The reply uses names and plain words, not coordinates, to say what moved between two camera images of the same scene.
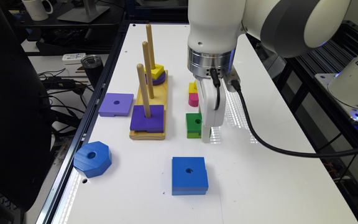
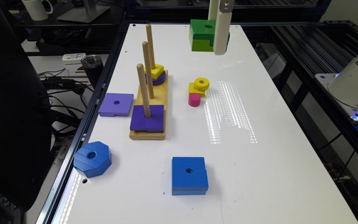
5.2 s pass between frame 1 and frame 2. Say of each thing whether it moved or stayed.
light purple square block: stayed
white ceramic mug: stayed
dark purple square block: stayed
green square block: moved
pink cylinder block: stayed
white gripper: moved
